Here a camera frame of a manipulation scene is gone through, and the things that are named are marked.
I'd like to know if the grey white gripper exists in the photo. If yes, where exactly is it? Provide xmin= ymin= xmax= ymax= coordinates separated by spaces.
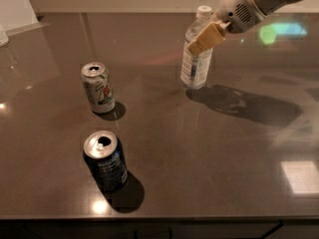
xmin=187 ymin=0 xmax=266 ymax=56

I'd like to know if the clear blue-labelled plastic bottle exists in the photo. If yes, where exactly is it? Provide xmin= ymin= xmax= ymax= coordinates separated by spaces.
xmin=180 ymin=6 xmax=212 ymax=90

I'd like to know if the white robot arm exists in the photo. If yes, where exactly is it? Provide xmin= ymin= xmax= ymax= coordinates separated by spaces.
xmin=187 ymin=0 xmax=303 ymax=56

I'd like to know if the green white 7up can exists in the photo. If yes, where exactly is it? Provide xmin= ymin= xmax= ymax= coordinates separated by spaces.
xmin=81 ymin=62 xmax=116 ymax=114

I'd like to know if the dark blue soda can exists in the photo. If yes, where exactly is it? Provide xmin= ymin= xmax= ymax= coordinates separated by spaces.
xmin=83 ymin=130 xmax=128 ymax=191

